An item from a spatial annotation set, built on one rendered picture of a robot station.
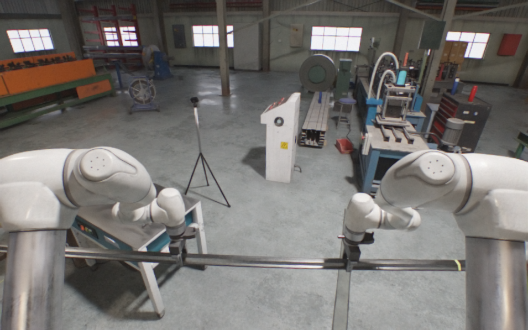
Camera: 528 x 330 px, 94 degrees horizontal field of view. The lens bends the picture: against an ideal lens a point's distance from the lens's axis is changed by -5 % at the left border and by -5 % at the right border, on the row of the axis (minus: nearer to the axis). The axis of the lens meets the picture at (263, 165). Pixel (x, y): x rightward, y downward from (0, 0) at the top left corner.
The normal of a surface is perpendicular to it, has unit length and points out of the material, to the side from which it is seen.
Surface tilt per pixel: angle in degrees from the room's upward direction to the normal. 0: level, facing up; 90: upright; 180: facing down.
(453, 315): 0
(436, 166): 44
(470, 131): 90
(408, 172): 82
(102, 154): 49
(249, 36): 90
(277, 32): 90
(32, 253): 54
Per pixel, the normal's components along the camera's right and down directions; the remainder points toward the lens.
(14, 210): 0.07, -0.15
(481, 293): -0.93, -0.19
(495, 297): -0.68, -0.24
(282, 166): -0.25, 0.46
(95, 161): 0.27, -0.30
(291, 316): 0.01, -0.88
